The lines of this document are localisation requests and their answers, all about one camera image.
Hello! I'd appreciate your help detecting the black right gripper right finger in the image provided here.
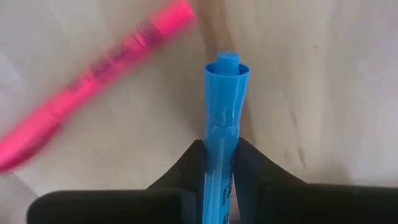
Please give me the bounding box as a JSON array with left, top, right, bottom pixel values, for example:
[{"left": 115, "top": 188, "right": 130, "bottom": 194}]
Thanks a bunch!
[{"left": 233, "top": 137, "right": 398, "bottom": 224}]

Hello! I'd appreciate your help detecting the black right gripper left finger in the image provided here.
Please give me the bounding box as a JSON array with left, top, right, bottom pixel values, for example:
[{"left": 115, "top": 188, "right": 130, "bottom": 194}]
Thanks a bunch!
[{"left": 26, "top": 139, "right": 206, "bottom": 224}]

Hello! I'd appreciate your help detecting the blue highlighter marker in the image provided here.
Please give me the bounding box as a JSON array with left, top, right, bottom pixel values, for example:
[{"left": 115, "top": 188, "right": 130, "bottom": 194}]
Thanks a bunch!
[{"left": 201, "top": 51, "right": 251, "bottom": 224}]

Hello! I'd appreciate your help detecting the pink highlighter marker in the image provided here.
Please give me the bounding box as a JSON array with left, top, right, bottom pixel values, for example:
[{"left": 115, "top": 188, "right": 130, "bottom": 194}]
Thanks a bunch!
[{"left": 0, "top": 0, "right": 198, "bottom": 174}]

